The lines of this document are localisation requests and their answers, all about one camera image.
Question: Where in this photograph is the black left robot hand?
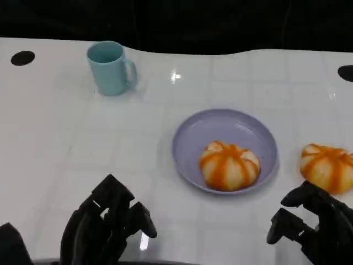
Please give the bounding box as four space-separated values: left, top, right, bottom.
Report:
60 173 158 263

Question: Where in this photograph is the lilac plate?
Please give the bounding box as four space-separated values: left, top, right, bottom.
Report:
171 108 279 195

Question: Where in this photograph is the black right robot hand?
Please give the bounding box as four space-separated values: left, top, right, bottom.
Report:
266 180 353 265

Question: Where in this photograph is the orange and white bread roll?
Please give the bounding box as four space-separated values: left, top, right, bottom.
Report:
199 140 261 192
300 142 353 195

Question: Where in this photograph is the pale green mug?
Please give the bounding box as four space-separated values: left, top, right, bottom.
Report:
87 40 138 97

